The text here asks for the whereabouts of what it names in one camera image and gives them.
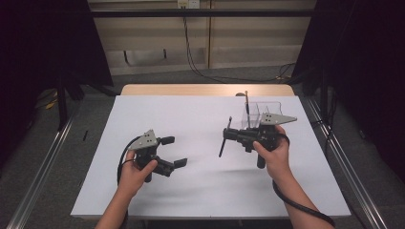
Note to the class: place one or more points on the aluminium floor rail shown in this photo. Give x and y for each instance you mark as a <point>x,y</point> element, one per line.
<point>40,173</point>
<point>364,203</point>

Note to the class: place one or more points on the white table board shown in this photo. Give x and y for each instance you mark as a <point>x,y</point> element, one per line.
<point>207,191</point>

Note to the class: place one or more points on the black curtain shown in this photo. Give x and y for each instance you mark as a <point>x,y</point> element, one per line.
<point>366,63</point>
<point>38,47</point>

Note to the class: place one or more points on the clear plastic divided holder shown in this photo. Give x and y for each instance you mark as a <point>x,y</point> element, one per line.
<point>270,108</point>

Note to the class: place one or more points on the person's right hand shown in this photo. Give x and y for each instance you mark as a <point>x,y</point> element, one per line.
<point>277,162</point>

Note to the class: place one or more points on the white wall socket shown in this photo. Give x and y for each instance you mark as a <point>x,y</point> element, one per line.
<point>188,4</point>

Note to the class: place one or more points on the black metal stand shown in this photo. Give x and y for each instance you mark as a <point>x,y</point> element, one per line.
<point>62,108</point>
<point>324,95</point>

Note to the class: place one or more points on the person's left hand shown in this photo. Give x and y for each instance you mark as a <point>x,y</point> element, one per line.
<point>133,178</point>

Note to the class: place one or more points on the small black floor object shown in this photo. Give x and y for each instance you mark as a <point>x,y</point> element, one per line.
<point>85,135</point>

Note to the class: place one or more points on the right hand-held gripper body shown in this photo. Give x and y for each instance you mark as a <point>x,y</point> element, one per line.
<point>270,133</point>

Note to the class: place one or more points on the thin black makeup brush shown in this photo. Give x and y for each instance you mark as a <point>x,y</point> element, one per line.
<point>222,149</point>

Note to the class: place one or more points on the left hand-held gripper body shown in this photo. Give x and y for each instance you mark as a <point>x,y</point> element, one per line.
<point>144,141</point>

